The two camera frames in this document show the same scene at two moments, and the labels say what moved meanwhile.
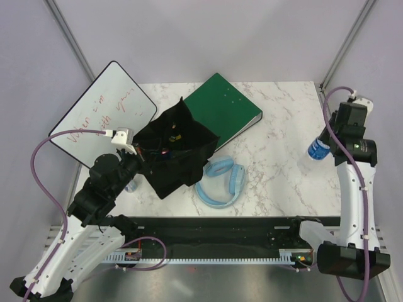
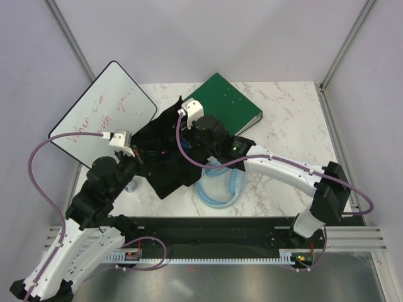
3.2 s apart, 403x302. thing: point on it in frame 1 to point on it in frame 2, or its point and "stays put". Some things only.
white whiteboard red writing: [113, 100] stays put
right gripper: [325, 136] to [187, 134]
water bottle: [318, 150] to [186, 144]
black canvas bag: [174, 146] stays put
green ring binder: [222, 109] stays put
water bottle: [131, 187] stays put
